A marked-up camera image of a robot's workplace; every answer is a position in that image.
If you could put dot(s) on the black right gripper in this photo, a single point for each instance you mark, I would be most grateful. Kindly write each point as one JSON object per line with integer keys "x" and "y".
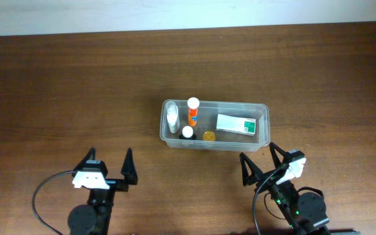
{"x": 267, "y": 182}

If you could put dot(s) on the clear plastic container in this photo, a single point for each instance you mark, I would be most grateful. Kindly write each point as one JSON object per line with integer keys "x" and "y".
{"x": 207, "y": 119}

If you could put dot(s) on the dark syrup bottle white cap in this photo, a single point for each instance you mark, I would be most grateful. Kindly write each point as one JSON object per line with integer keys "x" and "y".
{"x": 187, "y": 133}

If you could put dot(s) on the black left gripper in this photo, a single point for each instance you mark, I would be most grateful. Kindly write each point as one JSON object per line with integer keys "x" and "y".
{"x": 115, "y": 184}

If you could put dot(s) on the small jar gold lid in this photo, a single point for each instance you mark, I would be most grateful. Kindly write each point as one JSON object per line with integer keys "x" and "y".
{"x": 209, "y": 136}

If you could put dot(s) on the white plastic bottle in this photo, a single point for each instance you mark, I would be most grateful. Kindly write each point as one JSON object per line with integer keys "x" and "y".
{"x": 172, "y": 116}

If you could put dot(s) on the orange vitamin tube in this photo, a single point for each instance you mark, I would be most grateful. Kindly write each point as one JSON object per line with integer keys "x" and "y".
{"x": 193, "y": 104}

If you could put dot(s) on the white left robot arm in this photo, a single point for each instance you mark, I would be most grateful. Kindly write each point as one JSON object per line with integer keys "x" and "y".
{"x": 93, "y": 217}

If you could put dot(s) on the white medicine box red text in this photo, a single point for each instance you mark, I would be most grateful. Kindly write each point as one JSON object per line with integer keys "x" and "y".
{"x": 238, "y": 125}

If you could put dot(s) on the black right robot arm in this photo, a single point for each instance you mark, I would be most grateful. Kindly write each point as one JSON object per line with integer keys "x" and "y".
{"x": 304, "y": 209}

